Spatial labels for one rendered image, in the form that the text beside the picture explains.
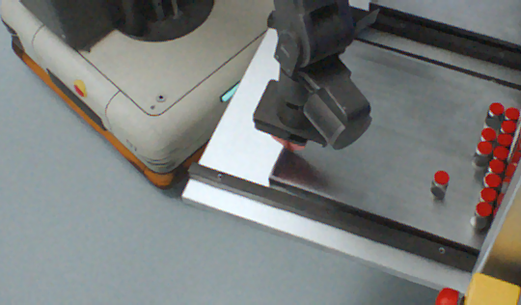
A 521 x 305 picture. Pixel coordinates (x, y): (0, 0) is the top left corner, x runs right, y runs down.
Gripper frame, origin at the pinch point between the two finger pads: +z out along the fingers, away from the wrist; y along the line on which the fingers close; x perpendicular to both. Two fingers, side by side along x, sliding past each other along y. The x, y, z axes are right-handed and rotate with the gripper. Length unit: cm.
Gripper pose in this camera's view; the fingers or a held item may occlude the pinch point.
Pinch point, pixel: (292, 145)
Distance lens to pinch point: 111.4
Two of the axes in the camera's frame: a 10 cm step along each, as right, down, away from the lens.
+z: -0.9, 5.2, 8.5
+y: 9.4, 3.3, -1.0
